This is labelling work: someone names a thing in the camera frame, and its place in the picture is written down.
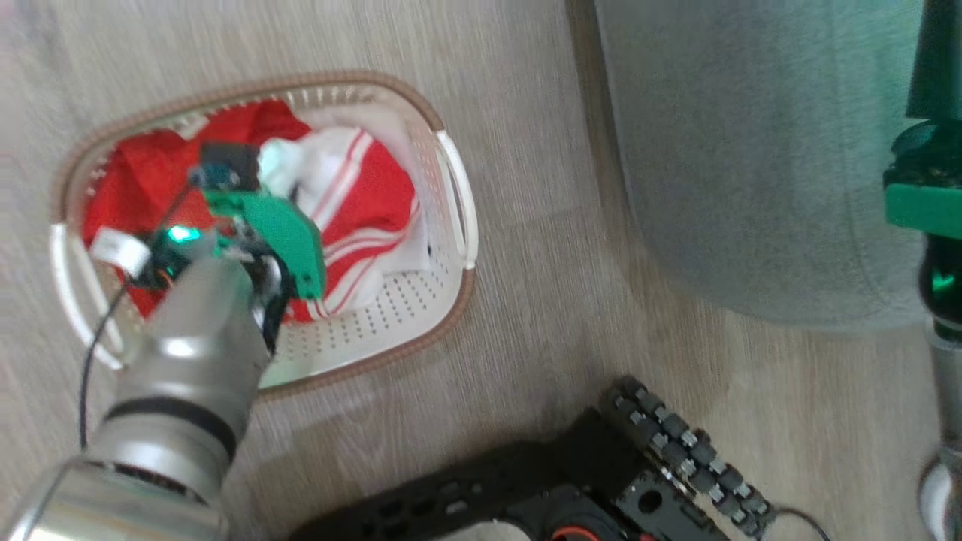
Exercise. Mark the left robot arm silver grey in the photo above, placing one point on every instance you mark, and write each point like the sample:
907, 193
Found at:
180, 361

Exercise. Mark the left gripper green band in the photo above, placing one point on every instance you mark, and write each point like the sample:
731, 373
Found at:
282, 229

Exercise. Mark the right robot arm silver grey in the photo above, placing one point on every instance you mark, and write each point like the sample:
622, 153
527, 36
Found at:
945, 376

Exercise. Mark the black omni wheel with rollers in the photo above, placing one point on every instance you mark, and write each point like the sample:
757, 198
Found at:
688, 447

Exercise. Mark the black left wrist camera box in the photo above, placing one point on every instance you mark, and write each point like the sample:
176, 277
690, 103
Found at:
229, 161

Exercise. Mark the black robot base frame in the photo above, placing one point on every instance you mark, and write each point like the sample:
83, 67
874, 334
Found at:
466, 496

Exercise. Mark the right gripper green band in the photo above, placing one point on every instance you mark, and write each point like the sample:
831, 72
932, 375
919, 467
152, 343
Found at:
928, 188

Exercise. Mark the grey fabric sofa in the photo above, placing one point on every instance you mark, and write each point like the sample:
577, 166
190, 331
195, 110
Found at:
751, 150

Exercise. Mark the red and white garment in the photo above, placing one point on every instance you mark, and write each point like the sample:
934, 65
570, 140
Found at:
361, 203

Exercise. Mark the white laundry basket brown rim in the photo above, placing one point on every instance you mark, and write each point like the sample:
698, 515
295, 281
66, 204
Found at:
406, 300

